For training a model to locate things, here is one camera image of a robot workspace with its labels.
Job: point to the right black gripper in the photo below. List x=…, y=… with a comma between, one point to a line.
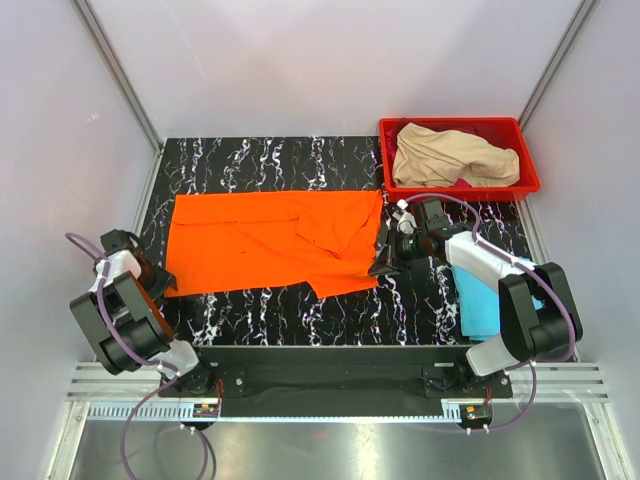
x=396, y=261

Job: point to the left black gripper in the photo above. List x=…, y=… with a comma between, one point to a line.
x=163, y=278

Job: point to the orange t shirt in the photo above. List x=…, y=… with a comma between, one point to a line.
x=237, y=241

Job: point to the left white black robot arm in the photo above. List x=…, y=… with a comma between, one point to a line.
x=121, y=319

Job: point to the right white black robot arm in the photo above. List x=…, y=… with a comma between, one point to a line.
x=538, y=319

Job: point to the beige t shirt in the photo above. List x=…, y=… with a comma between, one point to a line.
x=441, y=159

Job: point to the folded light blue t shirt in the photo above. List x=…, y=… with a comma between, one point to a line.
x=479, y=306

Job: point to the red plastic bin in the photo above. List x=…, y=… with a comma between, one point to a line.
x=503, y=132

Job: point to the aluminium frame rail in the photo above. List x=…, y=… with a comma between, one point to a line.
x=556, y=383

